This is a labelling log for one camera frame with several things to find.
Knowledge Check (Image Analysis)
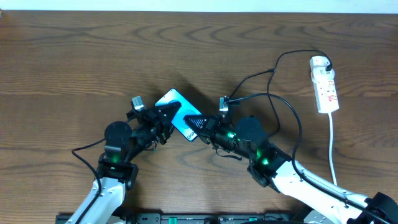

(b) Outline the blue Galaxy smartphone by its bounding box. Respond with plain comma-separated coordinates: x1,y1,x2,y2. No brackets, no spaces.
155,88,201,142

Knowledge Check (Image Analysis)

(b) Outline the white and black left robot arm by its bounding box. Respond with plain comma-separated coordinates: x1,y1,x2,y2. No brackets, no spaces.
66,101,182,223

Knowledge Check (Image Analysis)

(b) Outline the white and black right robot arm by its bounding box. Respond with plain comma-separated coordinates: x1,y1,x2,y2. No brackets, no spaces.
184,115,397,223

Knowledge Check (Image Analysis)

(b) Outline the white power strip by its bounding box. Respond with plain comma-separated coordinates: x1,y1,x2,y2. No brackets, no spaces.
310,56,340,114

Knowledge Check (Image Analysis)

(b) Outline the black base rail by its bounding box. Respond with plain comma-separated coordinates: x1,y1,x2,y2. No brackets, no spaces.
55,212,312,224

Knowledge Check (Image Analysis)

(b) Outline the white power strip cord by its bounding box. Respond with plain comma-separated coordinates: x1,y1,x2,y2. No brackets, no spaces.
328,112,338,187

